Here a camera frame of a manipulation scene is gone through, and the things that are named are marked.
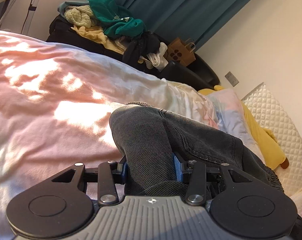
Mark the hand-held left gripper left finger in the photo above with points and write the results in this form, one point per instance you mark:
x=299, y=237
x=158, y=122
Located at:
x=124, y=171

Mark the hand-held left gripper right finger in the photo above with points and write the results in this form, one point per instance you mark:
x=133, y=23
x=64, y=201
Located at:
x=177, y=168

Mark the dark grey pants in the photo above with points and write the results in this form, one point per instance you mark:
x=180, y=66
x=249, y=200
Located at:
x=151, y=140

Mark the black clothes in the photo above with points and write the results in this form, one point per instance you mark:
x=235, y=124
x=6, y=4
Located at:
x=141, y=47

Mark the pastel pillow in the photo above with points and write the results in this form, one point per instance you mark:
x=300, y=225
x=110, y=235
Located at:
x=227, y=110

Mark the black sofa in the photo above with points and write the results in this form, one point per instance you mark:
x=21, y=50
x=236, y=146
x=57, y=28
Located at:
x=187, y=77

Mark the yellow plush toy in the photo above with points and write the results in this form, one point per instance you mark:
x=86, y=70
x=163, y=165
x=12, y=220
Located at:
x=264, y=141

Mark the pastel bed blanket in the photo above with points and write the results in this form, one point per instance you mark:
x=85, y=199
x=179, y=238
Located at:
x=41, y=105

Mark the white cloth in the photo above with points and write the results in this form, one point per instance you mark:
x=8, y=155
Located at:
x=160, y=60

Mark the white quilted headboard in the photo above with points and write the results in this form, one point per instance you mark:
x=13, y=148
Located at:
x=280, y=120

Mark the brown paper bag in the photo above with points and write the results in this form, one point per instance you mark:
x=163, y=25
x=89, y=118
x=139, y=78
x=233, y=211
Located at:
x=181, y=53

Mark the yellow cloth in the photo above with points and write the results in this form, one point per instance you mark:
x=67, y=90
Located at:
x=93, y=34

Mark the green garment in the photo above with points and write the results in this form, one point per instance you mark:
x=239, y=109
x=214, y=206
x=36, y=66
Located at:
x=113, y=17

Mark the cream knitted cloth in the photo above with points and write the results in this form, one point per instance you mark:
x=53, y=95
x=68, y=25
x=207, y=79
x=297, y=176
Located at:
x=78, y=16

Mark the teal curtain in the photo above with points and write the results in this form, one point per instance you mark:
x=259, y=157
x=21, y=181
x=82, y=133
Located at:
x=178, y=5

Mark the grey wall socket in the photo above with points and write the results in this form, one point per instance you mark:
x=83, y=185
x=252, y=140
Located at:
x=232, y=78

